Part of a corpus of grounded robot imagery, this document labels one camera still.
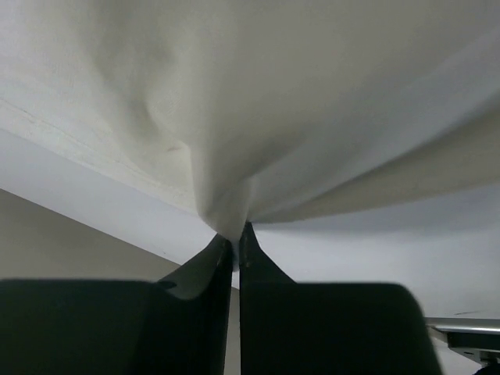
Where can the white t shirt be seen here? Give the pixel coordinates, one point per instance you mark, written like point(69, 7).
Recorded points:
point(262, 111)

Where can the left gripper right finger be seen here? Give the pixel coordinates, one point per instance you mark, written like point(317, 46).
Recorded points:
point(287, 327)

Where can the aluminium table edge rail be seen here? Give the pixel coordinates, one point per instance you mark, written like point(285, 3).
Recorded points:
point(473, 338)

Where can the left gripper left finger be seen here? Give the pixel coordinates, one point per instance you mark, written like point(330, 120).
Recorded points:
point(175, 325)

